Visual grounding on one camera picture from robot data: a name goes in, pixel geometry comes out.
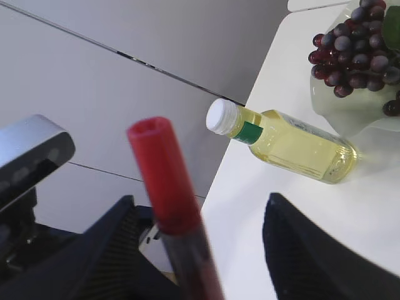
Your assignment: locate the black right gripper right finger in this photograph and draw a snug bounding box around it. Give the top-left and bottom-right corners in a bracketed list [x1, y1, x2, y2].
[262, 192, 399, 299]

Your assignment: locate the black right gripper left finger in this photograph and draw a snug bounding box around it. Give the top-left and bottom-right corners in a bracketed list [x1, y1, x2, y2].
[1, 196, 175, 299]

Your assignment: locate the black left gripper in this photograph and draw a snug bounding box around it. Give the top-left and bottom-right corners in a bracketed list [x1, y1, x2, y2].
[1, 188, 79, 275]

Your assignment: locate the red glitter pen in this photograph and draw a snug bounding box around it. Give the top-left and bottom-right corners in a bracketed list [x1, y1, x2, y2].
[127, 116, 224, 299]

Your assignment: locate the yellow tea bottle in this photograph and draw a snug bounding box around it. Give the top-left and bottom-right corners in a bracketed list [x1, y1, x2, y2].
[206, 99, 359, 184]

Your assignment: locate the artificial purple grape bunch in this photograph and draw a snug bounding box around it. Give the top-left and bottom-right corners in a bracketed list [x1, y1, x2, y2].
[307, 0, 400, 118]

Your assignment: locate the green wavy glass plate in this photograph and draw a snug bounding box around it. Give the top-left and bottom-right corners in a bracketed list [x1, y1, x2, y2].
[309, 0, 400, 138]

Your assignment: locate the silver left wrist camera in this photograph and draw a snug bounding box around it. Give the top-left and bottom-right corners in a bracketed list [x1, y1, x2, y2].
[1, 114, 76, 211]

